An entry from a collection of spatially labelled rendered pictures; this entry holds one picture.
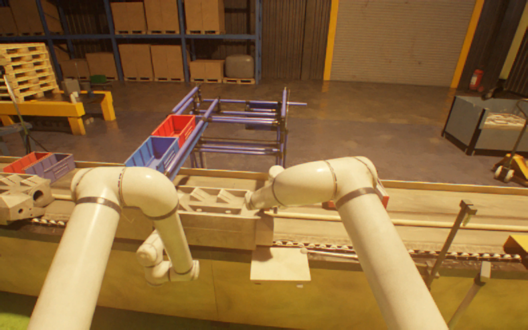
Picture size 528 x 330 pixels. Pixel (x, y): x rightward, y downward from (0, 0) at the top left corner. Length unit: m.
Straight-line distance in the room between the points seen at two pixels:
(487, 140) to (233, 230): 5.07
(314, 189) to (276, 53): 10.86
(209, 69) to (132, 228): 9.14
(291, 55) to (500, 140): 7.99
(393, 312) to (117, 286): 1.80
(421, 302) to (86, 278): 0.74
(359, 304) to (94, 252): 1.54
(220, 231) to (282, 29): 10.41
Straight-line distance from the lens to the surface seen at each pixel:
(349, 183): 0.74
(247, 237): 1.47
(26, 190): 2.29
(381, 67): 12.04
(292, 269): 1.45
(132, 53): 11.55
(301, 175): 0.71
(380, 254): 0.69
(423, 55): 12.57
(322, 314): 1.95
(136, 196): 0.81
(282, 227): 1.74
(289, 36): 11.42
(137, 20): 11.31
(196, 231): 1.52
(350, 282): 1.71
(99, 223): 0.79
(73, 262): 0.75
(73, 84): 6.72
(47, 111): 6.39
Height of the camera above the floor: 1.89
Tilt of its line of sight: 28 degrees down
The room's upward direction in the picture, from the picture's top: 1 degrees clockwise
